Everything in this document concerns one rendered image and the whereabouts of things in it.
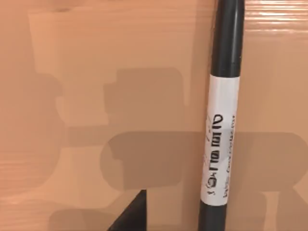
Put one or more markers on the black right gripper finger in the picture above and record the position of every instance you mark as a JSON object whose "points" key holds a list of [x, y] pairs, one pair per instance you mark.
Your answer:
{"points": [[136, 214]]}

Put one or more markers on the black marker with white label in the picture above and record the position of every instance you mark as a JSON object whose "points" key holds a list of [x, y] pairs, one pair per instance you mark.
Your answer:
{"points": [[220, 134]]}

